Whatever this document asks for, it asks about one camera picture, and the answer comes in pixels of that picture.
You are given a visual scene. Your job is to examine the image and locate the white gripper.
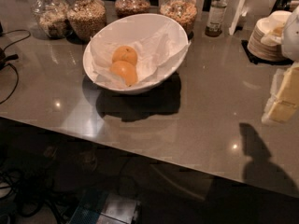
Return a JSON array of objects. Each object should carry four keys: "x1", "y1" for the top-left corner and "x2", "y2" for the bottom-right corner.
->
[{"x1": 262, "y1": 6, "x2": 299, "y2": 124}]

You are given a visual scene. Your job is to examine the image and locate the white tilted bowl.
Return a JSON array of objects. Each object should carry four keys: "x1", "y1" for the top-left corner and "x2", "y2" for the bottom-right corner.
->
[{"x1": 82, "y1": 13, "x2": 190, "y2": 95}]

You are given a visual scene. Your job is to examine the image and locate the lower orange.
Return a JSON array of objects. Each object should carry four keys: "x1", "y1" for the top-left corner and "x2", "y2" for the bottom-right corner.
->
[{"x1": 109, "y1": 61, "x2": 138, "y2": 86}]

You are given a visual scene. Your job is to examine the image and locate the orange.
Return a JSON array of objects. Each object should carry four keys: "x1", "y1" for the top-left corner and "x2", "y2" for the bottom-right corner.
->
[
  {"x1": 109, "y1": 61, "x2": 138, "y2": 86},
  {"x1": 112, "y1": 46, "x2": 138, "y2": 65}
]

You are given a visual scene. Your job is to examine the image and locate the upper orange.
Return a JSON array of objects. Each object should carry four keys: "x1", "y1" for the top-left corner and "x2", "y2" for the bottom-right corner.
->
[{"x1": 112, "y1": 46, "x2": 138, "y2": 65}]

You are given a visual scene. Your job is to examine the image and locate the black mat under plates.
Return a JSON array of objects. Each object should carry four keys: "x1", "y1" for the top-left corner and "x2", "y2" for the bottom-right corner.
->
[{"x1": 241, "y1": 40, "x2": 292, "y2": 65}]

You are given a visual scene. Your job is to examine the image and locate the stack of white plates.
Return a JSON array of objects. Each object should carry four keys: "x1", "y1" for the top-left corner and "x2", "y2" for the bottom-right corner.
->
[{"x1": 247, "y1": 10, "x2": 291, "y2": 62}]

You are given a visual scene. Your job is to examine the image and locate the glass bottle with label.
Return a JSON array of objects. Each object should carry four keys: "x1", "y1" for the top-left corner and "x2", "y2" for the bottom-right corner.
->
[{"x1": 205, "y1": 0, "x2": 228, "y2": 37}]

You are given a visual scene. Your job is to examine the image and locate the white card stand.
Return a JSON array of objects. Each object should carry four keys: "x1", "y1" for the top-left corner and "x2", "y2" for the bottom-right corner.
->
[{"x1": 229, "y1": 0, "x2": 247, "y2": 35}]

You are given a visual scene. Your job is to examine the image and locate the white paper liner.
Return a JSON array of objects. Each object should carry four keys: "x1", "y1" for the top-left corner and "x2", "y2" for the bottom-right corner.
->
[{"x1": 89, "y1": 23, "x2": 192, "y2": 91}]

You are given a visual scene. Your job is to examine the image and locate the glass jar with grains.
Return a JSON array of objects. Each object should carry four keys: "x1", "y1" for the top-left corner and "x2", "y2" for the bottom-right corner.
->
[
  {"x1": 115, "y1": 0, "x2": 150, "y2": 18},
  {"x1": 67, "y1": 0, "x2": 107, "y2": 42},
  {"x1": 32, "y1": 0, "x2": 73, "y2": 39}
]

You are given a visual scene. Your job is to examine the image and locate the grey box on floor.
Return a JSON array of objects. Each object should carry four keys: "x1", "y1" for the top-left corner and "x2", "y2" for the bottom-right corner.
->
[{"x1": 67, "y1": 191, "x2": 142, "y2": 224}]

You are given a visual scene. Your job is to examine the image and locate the left glass jar with grains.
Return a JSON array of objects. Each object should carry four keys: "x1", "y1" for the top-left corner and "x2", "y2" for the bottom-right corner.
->
[{"x1": 32, "y1": 0, "x2": 73, "y2": 39}]

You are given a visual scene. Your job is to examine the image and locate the black cable on table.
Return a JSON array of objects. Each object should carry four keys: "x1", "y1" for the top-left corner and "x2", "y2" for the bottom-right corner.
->
[{"x1": 0, "y1": 28, "x2": 32, "y2": 105}]

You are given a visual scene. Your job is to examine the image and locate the black cables on floor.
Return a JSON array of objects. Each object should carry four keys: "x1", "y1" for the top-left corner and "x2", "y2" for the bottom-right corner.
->
[{"x1": 0, "y1": 168, "x2": 73, "y2": 224}]

